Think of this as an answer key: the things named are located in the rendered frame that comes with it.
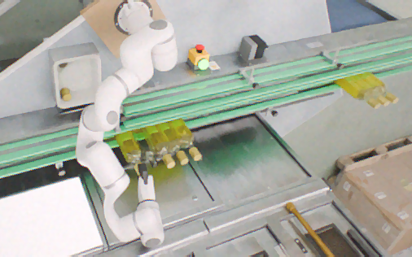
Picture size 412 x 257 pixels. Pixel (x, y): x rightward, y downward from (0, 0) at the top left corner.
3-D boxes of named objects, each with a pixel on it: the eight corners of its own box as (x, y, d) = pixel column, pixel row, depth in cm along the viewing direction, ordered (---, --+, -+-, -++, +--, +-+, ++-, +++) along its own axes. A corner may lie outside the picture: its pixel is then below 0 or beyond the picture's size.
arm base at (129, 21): (108, 6, 149) (124, 27, 138) (138, -12, 149) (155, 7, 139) (125, 37, 160) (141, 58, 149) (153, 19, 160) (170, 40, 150)
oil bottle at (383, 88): (344, 73, 219) (388, 106, 200) (348, 64, 215) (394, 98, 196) (353, 71, 221) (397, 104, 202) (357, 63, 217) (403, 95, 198)
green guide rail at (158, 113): (118, 115, 169) (125, 128, 163) (119, 113, 168) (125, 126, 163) (422, 45, 231) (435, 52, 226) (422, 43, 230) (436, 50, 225)
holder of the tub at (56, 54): (54, 105, 169) (59, 117, 164) (47, 49, 152) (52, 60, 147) (94, 97, 176) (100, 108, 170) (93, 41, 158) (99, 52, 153)
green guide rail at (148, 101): (119, 102, 164) (125, 114, 159) (119, 99, 163) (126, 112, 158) (429, 32, 226) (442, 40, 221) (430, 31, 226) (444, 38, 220)
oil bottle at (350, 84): (327, 77, 215) (370, 111, 196) (331, 68, 211) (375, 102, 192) (336, 75, 217) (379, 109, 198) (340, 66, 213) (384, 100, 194)
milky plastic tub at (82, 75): (53, 96, 166) (58, 110, 160) (47, 49, 152) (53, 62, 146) (94, 88, 172) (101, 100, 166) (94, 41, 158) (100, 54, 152)
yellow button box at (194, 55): (186, 61, 185) (194, 70, 179) (188, 47, 180) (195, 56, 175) (199, 58, 187) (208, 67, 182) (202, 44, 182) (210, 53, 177)
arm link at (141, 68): (112, 88, 135) (101, 49, 123) (164, 50, 145) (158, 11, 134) (132, 101, 129) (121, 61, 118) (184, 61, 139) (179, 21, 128)
